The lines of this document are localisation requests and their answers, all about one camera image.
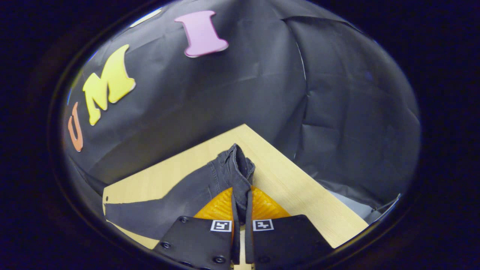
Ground black backdrop cloth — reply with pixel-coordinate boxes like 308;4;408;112
62;0;420;210

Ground dark grey jeans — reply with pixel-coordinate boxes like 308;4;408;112
103;144;256;240

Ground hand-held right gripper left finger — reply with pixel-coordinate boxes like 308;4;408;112
153;187;241;270

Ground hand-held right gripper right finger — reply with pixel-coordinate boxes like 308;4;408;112
245;186;335;267

